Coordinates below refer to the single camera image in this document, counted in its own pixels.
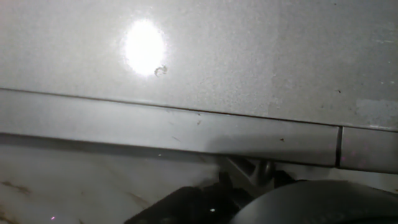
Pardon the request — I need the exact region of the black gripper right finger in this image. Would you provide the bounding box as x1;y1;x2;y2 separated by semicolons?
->
273;170;297;188

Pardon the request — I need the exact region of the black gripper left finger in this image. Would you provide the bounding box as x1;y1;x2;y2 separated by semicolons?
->
124;170;253;224

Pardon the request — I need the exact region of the silver microwave oven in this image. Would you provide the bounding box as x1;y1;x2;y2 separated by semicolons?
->
0;0;398;188

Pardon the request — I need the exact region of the marble pattern table mat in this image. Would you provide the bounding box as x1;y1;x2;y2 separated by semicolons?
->
0;144;398;224

